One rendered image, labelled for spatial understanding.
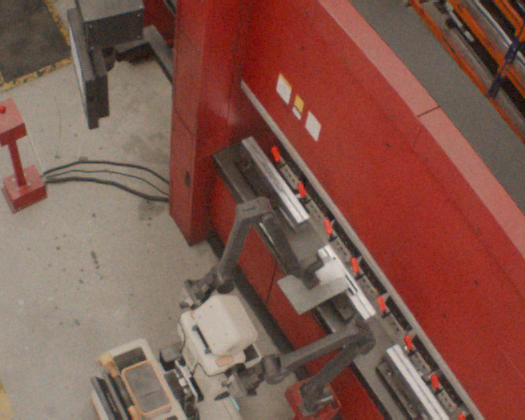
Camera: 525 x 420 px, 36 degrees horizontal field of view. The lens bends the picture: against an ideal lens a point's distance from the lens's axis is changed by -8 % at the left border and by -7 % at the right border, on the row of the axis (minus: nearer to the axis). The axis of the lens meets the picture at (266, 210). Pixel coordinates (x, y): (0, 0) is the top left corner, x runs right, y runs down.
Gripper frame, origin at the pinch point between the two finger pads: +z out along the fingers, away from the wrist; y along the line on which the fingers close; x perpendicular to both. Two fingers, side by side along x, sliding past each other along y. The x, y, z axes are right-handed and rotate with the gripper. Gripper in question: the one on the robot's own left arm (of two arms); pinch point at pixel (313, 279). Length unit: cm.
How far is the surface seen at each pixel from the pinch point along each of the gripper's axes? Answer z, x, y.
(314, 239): 20.6, -7.7, 22.0
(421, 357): -14, -20, -60
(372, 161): -68, -52, -1
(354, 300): 10.6, -7.8, -15.9
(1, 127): -29, 85, 158
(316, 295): 0.5, 3.1, -6.4
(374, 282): -18.0, -22.3, -23.0
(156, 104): 94, 33, 184
